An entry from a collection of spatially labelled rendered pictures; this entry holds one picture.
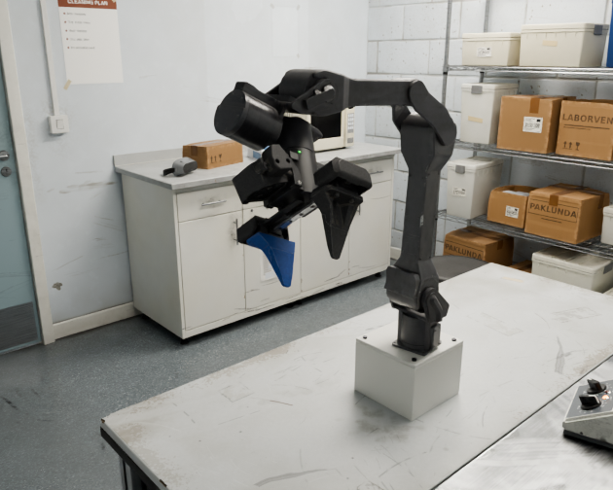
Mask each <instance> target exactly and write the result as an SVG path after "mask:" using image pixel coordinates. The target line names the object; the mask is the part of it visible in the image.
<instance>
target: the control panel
mask: <svg viewBox="0 0 613 490"><path fill-rule="evenodd" d="M599 383H600V384H605V385H606V387H607V388H606V390H609V391H610V392H608V393H604V392H605V391H606V390H604V391H603V392H601V393H598V394H595V395H596V397H597V399H598V400H601V405H600V406H599V407H597V408H595V409H591V410H583V409H582V408H581V402H580V400H579V397H578V396H579V395H589V394H588V393H587V389H588V388H589V387H590V386H589V384H587V385H582V386H579V387H578V389H577V392H576V394H575V397H574V399H573V401H572V404H571V406H570V408H569V410H568V412H567V415H566V417H565V418H570V417H576V416H582V415H588V414H594V413H600V412H606V411H611V410H612V409H613V379H612V380H607V381H602V382H599ZM604 396H607V397H608V398H606V399H604V398H603V397H604Z"/></svg>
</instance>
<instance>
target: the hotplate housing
mask: <svg viewBox="0 0 613 490"><path fill-rule="evenodd" d="M577 389H578V388H577ZM577 389H576V391H575V393H574V396H573V398H572V401H573V399H574V397H575V394H576V392H577ZM572 401H571V403H570V405H569V408H570V406H571V404H572ZM569 408H568V409H567V412H568V410H569ZM567 412H566V414H565V416H564V419H563V421H562V427H563V428H564V429H563V433H564V434H566V435H569V436H572V437H575V438H580V439H583V440H586V441H590V442H593V443H596V444H599V445H602V446H606V447H609V448H612V449H613V409H612V410H611V411H606V412H600V413H594V414H588V415H582V416H576V417H570V418H565V417H566V415H567Z"/></svg>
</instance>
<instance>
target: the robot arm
mask: <svg viewBox="0 0 613 490"><path fill-rule="evenodd" d="M355 106H391V108H392V121H393V123H394V125H395V126H396V128H397V129H398V131H399V133H400V138H401V153H402V155H403V157H404V160H405V162H406V164H407V166H408V168H409V174H408V185H407V195H406V205H405V216H404V226H403V236H402V247H401V255H400V257H399V259H398V260H397V261H396V263H395V264H393V265H389V266H388V267H387V269H386V281H385V285H384V288H385V289H386V294H387V297H388V298H389V300H390V304H391V307H392V308H394V309H397V310H398V331H397V339H396V340H394V341H393V342H392V345H393V346H395V347H398V348H401V349H404V350H407V351H410V352H413V353H416V354H418V355H420V356H426V355H427V354H428V353H430V352H431V351H432V350H434V349H435V348H436V347H438V346H439V345H440V344H442V340H440V335H441V323H439V322H442V321H443V318H444V317H447V314H448V311H449V308H450V305H449V303H448V302H447V301H446V300H445V299H444V298H443V296H442V295H441V294H440V293H439V275H438V273H437V271H436V268H435V266H434V264H433V262H432V260H431V254H432V245H433V235H434V226H435V218H436V208H437V199H438V190H439V181H440V173H441V170H442V169H443V167H444V166H445V165H446V163H447V162H448V161H449V159H450V158H451V156H452V152H453V148H454V143H455V139H456V134H457V127H456V123H455V122H453V120H452V118H451V115H450V113H449V112H448V110H447V108H446V107H445V106H444V105H443V104H442V103H440V102H439V101H438V100H437V99H436V98H435V97H434V96H433V95H431V94H430V93H429V91H428V90H427V88H426V86H425V84H424V83H423V82H422V81H420V80H419V79H414V78H395V79H391V80H386V79H352V78H348V77H347V76H346V75H344V74H340V73H337V72H333V71H330V70H325V69H290V70H288V71H286V72H285V75H284V76H283V77H282V79H281V82H280V83H279V84H278V85H277V86H275V87H273V88H272V89H271V90H269V91H268V92H266V93H263V92H261V91H259V90H258V89H256V88H255V87H254V86H253V85H251V84H249V83H248V82H236V83H235V86H234V90H232V91H231V92H229V93H228V94H227V95H226V96H225V97H224V99H223V100H222V102H221V104H220V105H218V106H217V109H216V111H215V115H214V128H215V130H216V132H217V133H219V134H220V135H223V136H225V137H227V138H229V139H231V140H234V141H235V142H237V143H239V144H241V145H244V146H246V147H248V148H250V149H252V150H255V151H262V150H263V149H265V150H264V151H263V152H262V157H260V158H258V159H257V160H256V161H254V162H252V163H250V164H249V165H248V166H246V167H245V168H244V169H243V170H242V171H240V172H239V173H238V174H237V175H236V176H234V177H233V179H232V181H233V184H234V187H235V189H236V192H237V194H238V196H239V199H240V201H241V203H242V204H248V203H249V202H259V201H264V207H266V209H272V208H273V207H276V208H277V210H278V212H277V213H275V214H274V215H272V216H271V217H269V218H263V217H259V216H254V217H253V218H251V219H250V220H249V221H247V222H246V223H244V224H243V225H242V226H241V227H239V228H238V229H237V230H236V231H237V241H238V242H239V243H240V244H244V245H248V246H251V247H254V248H257V249H260V250H262V251H263V253H264V254H265V255H266V257H267V258H268V260H269V262H270V264H271V266H272V268H273V270H274V272H275V274H276V276H277V278H278V280H279V282H280V283H281V285H282V286H283V287H286V288H289V287H291V282H292V277H293V266H294V255H295V242H293V241H289V232H288V226H289V225H291V224H292V223H294V222H295V221H297V220H298V219H300V218H301V217H302V218H304V217H306V216H307V215H309V214H310V213H312V212H313V211H315V210H316V209H319V210H320V212H321V216H322V221H323V226H324V231H325V236H326V242H327V247H328V250H329V253H330V257H331V258H332V259H334V260H338V259H339V258H340V257H341V254H342V250H343V245H344V242H345V240H346V237H347V234H348V231H349V228H350V225H351V223H352V221H353V218H354V216H355V213H356V211H357V209H358V206H359V205H360V204H361V203H362V202H363V196H361V194H363V193H365V192H366V191H368V190H369V189H371V188H372V186H373V185H372V179H371V175H370V174H369V172H368V171H367V170H366V169H365V168H363V167H360V166H358V165H356V164H354V163H351V162H349V161H347V160H344V159H342V158H340V157H334V158H333V159H332V160H330V161H329V162H328V163H326V164H325V165H324V164H321V163H319V162H317V161H316V156H315V150H314V144H313V143H314V142H316V141H317V140H319V139H320V138H322V136H323V135H322V133H321V132H320V131H319V129H317V128H315V127H314V126H312V125H311V124H310V123H309V122H307V121H305V120H304V119H302V118H300V117H286V116H284V113H292V114H301V115H311V116H319V117H325V116H329V115H332V114H336V113H339V112H342V111H343V110H345V109H346V108H349V107H355ZM408 106H410V107H413V108H414V110H415V112H413V113H411V112H410V110H409V108H408Z"/></svg>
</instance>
